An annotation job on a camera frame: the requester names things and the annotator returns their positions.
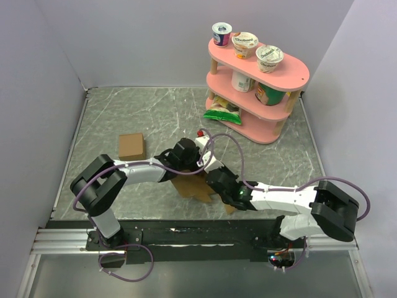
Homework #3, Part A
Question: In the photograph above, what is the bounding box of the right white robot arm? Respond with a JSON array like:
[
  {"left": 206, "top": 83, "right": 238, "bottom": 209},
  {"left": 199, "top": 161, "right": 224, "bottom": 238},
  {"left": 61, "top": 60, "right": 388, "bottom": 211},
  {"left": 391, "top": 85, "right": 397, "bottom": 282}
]
[{"left": 206, "top": 166, "right": 359, "bottom": 248}]

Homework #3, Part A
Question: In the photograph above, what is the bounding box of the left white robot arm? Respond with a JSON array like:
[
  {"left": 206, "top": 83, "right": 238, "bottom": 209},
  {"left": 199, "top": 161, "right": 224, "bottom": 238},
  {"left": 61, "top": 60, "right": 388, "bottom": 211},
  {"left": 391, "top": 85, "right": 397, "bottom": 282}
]
[{"left": 70, "top": 135, "right": 214, "bottom": 250}]

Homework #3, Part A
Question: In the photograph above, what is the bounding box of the small folded cardboard box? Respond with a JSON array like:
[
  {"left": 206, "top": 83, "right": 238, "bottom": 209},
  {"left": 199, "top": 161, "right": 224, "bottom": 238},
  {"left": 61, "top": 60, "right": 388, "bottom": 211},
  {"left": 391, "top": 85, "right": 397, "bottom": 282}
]
[{"left": 118, "top": 133, "right": 146, "bottom": 161}]

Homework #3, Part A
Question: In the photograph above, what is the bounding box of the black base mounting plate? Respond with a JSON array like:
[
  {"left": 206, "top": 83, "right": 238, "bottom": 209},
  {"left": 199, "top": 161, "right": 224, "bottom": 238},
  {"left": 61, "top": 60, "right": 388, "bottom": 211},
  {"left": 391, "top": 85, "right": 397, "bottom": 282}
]
[{"left": 86, "top": 219, "right": 304, "bottom": 264}]

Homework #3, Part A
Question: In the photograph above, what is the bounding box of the green snack bag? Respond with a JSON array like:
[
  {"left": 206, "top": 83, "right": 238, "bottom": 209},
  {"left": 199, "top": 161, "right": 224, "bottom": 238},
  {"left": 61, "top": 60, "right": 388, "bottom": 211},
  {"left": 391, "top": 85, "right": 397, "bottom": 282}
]
[{"left": 203, "top": 96, "right": 242, "bottom": 125}]

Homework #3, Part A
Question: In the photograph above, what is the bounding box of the white container middle shelf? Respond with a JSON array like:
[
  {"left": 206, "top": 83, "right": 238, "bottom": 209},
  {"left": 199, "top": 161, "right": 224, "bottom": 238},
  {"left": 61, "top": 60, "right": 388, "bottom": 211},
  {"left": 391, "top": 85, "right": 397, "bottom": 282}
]
[{"left": 231, "top": 70, "right": 254, "bottom": 93}]

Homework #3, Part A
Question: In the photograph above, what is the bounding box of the pink three-tier shelf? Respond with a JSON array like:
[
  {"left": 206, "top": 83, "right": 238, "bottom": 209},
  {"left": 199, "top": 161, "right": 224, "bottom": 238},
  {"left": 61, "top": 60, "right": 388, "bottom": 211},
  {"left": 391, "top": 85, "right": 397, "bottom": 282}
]
[{"left": 205, "top": 40, "right": 310, "bottom": 144}]

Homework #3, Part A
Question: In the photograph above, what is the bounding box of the green can middle shelf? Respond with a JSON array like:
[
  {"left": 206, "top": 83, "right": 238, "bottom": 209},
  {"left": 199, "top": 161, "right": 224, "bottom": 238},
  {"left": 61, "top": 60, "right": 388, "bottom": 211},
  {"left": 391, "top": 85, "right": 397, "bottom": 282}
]
[{"left": 255, "top": 83, "right": 286, "bottom": 106}]

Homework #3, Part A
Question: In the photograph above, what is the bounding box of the Chobani peach yogurt cup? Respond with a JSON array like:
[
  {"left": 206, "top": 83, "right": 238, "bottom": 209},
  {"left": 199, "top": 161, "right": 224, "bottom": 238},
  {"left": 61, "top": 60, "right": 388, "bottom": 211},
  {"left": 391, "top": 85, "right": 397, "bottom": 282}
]
[{"left": 231, "top": 32, "right": 259, "bottom": 60}]

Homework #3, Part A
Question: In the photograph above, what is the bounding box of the Chobani white yogurt cup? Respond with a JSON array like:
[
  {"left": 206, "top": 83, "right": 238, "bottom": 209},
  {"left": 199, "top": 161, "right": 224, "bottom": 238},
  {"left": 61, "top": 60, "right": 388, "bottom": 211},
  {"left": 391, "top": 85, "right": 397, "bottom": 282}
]
[{"left": 256, "top": 45, "right": 284, "bottom": 73}]

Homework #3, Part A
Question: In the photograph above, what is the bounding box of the white blue yogurt cup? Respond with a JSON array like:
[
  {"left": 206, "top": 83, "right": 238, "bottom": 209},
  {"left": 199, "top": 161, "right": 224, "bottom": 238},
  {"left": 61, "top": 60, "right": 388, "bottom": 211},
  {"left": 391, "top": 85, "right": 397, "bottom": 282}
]
[{"left": 212, "top": 22, "right": 232, "bottom": 47}]

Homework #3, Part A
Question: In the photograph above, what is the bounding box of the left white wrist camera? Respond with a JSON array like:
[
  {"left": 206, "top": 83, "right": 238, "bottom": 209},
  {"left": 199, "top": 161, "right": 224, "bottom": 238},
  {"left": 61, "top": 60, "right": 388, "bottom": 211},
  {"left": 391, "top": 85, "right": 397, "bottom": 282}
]
[{"left": 194, "top": 130, "right": 213, "bottom": 155}]

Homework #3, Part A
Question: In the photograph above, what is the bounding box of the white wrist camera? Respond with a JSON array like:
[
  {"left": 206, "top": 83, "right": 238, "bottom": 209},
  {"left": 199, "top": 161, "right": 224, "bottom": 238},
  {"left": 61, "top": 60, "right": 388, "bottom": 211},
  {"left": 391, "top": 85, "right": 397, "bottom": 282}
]
[
  {"left": 194, "top": 130, "right": 213, "bottom": 155},
  {"left": 202, "top": 151, "right": 224, "bottom": 173}
]

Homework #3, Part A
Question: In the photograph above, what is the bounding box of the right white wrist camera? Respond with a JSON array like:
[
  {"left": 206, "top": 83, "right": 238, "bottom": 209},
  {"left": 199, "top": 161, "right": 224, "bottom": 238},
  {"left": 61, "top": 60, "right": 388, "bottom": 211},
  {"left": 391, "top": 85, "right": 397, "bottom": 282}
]
[{"left": 202, "top": 151, "right": 224, "bottom": 173}]

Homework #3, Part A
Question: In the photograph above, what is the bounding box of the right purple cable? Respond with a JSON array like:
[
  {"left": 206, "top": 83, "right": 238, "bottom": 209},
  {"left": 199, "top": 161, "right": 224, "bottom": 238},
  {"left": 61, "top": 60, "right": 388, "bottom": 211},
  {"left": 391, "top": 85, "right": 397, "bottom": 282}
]
[{"left": 198, "top": 133, "right": 372, "bottom": 271}]

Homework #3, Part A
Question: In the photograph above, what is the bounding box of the purple cable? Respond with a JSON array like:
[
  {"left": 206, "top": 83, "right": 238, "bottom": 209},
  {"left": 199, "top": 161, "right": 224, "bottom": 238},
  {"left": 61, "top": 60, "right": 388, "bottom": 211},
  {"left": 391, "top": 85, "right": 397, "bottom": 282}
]
[
  {"left": 198, "top": 133, "right": 372, "bottom": 271},
  {"left": 73, "top": 127, "right": 215, "bottom": 282}
]

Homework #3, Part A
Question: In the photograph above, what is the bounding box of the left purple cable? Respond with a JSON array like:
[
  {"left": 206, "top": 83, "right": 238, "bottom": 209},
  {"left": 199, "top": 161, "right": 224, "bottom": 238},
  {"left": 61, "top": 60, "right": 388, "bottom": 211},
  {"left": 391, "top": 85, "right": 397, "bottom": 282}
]
[{"left": 73, "top": 127, "right": 215, "bottom": 282}]

